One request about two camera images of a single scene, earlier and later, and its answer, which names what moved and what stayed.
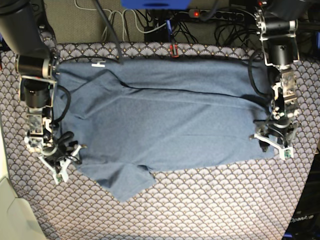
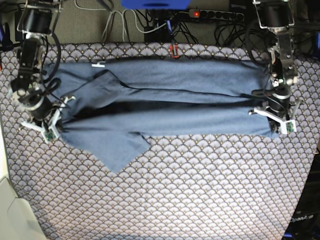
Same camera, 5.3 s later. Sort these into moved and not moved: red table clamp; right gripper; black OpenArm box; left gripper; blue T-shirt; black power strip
Moved: right gripper; blue T-shirt; left gripper
Not moved: red table clamp; black OpenArm box; black power strip
